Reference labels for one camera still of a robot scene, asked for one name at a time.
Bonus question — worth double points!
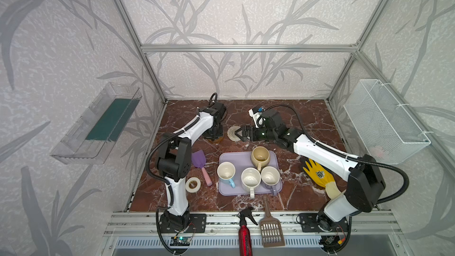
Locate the black mug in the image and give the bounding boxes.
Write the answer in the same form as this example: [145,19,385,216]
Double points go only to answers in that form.
[209,128,224,140]

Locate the white woven coaster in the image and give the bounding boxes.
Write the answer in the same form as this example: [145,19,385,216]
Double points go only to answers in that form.
[227,125,241,142]

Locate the beige mug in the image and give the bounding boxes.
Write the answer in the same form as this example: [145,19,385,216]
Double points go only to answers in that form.
[250,146,270,172]

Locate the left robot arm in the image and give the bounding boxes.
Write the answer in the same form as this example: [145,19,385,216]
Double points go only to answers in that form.
[145,92,226,231]

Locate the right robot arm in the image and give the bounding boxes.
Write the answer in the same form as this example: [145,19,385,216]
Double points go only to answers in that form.
[234,105,410,232]

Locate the lavender plastic tray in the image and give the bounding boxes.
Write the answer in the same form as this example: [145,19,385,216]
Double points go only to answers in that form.
[217,151,282,199]

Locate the white speckled mug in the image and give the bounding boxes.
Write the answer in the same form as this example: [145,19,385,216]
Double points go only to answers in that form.
[241,168,262,199]

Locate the white tape roll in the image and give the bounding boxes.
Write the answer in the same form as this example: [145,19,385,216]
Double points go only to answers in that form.
[186,177,201,193]

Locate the brown slotted scoop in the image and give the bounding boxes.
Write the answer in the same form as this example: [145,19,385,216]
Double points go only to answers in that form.
[259,196,286,248]

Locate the red spray bottle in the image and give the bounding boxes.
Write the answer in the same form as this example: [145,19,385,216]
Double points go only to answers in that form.
[238,207,258,256]

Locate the green circuit board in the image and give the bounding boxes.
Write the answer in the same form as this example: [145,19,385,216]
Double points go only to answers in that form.
[169,236,192,247]

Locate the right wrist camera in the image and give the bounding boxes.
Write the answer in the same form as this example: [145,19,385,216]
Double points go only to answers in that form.
[248,106,265,128]

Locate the purple scoop pink handle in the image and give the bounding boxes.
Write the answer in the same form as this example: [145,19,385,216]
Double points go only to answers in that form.
[191,150,213,187]

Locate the white mug blue handle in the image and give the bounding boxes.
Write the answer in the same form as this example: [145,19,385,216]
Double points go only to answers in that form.
[217,162,236,188]

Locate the white mug purple handle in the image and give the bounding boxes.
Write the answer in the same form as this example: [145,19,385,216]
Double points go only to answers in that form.
[261,166,281,196]

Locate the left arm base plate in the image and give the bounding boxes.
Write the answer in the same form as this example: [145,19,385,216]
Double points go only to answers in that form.
[158,213,207,233]

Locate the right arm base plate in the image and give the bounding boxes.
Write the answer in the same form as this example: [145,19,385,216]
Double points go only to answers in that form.
[296,213,350,233]

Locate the clear plastic wall bin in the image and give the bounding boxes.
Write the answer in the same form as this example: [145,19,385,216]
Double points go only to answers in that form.
[50,82,142,165]

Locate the white wire basket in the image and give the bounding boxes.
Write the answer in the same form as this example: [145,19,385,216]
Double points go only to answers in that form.
[344,79,431,165]

